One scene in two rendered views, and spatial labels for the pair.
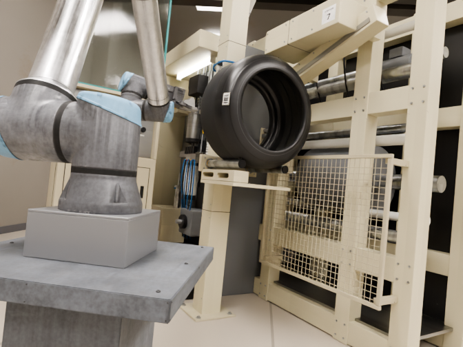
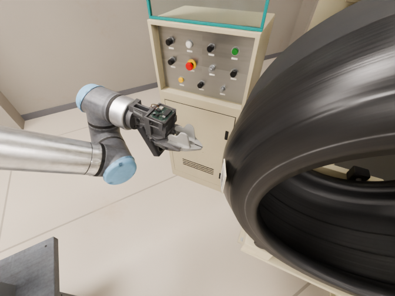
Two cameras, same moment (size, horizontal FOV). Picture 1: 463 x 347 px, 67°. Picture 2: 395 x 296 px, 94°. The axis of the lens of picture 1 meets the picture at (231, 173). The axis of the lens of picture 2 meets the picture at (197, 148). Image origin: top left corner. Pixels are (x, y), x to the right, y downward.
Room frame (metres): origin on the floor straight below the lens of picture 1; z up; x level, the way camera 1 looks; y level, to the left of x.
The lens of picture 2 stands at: (1.50, -0.08, 1.49)
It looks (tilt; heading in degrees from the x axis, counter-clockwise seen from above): 46 degrees down; 56
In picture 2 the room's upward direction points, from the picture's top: straight up
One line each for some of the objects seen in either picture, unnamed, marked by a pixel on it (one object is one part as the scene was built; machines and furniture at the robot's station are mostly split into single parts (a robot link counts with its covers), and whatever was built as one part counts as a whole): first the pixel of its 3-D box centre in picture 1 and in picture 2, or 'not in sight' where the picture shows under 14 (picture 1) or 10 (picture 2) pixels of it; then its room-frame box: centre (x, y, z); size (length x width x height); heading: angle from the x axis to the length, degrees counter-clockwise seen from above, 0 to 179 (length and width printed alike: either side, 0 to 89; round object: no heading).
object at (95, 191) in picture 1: (103, 189); not in sight; (0.85, 0.30, 0.75); 0.19 x 0.19 x 0.10
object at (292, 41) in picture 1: (313, 34); not in sight; (2.02, -0.40, 1.71); 0.61 x 0.25 x 0.15; 32
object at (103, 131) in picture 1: (104, 132); not in sight; (0.85, 0.32, 0.89); 0.17 x 0.15 x 0.18; 88
